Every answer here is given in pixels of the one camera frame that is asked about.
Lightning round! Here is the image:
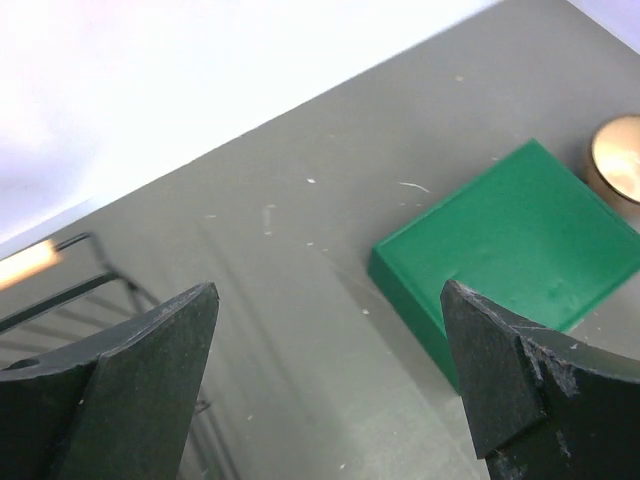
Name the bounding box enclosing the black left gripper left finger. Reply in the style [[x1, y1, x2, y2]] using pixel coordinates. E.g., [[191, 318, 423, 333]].
[[1, 282, 219, 479]]

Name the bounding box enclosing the black wire basket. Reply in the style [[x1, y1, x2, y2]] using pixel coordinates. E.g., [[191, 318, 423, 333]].
[[1, 232, 223, 479]]

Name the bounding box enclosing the beige ceramic bowl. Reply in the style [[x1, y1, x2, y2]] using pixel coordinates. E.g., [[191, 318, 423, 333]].
[[584, 114, 639, 218]]

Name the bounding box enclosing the green jewelry box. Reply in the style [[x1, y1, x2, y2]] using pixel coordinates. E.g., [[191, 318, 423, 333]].
[[367, 140, 639, 385]]

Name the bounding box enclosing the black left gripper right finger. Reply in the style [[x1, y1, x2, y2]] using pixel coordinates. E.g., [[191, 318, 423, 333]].
[[441, 280, 639, 479]]

